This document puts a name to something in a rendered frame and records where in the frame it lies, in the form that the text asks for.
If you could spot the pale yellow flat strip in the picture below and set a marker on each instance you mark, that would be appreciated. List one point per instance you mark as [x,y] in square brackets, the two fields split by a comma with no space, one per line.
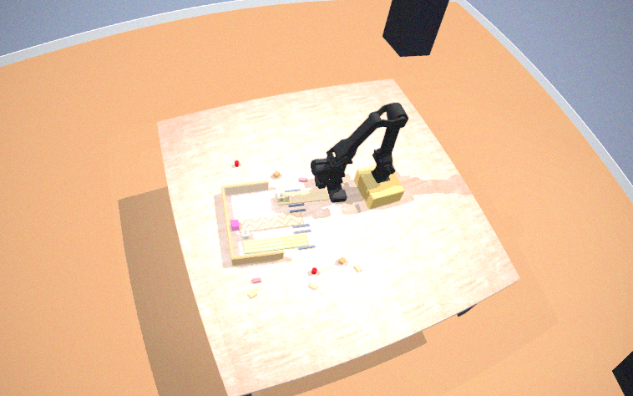
[295,240]

